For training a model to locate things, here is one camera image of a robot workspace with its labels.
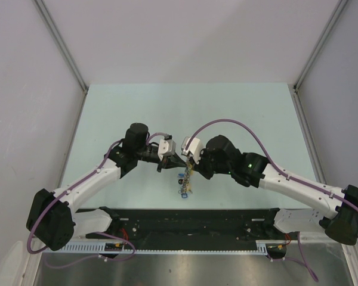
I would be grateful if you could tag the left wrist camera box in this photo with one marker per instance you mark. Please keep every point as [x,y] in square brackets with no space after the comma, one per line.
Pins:
[166,147]

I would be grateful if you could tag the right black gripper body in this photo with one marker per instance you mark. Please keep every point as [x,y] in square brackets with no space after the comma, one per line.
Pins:
[208,163]

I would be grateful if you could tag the round metal keyring organiser disc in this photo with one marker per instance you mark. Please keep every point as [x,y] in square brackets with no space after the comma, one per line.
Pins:
[184,179]

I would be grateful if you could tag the right aluminium frame post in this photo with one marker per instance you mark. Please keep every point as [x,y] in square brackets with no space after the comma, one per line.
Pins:
[322,40]

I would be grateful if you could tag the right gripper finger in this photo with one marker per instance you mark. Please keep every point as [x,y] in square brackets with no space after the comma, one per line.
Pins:
[203,171]
[194,161]

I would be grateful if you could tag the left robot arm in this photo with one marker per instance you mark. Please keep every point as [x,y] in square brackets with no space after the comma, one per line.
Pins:
[54,217]

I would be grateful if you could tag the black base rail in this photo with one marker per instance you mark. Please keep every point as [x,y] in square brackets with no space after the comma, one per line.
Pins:
[200,230]

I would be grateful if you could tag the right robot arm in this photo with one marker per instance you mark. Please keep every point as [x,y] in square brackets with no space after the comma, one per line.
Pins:
[336,208]

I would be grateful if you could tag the aluminium frame post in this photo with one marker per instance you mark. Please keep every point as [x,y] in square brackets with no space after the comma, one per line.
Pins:
[60,43]
[322,40]

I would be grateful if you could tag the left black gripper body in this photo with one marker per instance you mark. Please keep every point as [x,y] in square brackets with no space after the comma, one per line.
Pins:
[163,163]

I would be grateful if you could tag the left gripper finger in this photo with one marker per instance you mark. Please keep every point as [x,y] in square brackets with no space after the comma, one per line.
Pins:
[172,165]
[177,160]

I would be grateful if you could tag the left aluminium frame post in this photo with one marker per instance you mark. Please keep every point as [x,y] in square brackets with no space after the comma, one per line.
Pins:
[60,43]

